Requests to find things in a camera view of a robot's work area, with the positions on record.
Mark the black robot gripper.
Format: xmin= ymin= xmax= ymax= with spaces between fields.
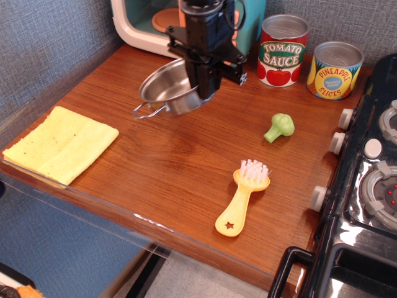
xmin=166 ymin=6 xmax=246 ymax=99

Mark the stainless steel pot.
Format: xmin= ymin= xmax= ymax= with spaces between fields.
xmin=133 ymin=58 xmax=214 ymax=119

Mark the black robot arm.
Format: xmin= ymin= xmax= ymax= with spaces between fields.
xmin=166 ymin=1 xmax=247 ymax=99

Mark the teal toy microwave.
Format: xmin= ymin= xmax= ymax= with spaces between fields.
xmin=110 ymin=1 xmax=266 ymax=58

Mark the tomato sauce can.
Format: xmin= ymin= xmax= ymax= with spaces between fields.
xmin=257 ymin=14 xmax=309 ymax=88

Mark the green toy broccoli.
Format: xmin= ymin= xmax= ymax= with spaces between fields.
xmin=264 ymin=113 xmax=295 ymax=143

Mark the yellow dish brush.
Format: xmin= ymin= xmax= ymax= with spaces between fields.
xmin=215 ymin=159 xmax=270 ymax=237

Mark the pineapple slices can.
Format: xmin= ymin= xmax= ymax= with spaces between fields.
xmin=306 ymin=41 xmax=364 ymax=101

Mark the yellow folded cloth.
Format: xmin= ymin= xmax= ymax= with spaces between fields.
xmin=2 ymin=106 xmax=119 ymax=188

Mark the clear acrylic barrier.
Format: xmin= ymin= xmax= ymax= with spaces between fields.
xmin=1 ymin=47 xmax=273 ymax=289

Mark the black toy stove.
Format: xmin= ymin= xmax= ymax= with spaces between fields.
xmin=269 ymin=54 xmax=396 ymax=297

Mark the orange object at corner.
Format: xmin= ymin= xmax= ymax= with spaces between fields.
xmin=16 ymin=285 xmax=44 ymax=298

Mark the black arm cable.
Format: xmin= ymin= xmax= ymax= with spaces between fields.
xmin=221 ymin=0 xmax=248 ymax=32

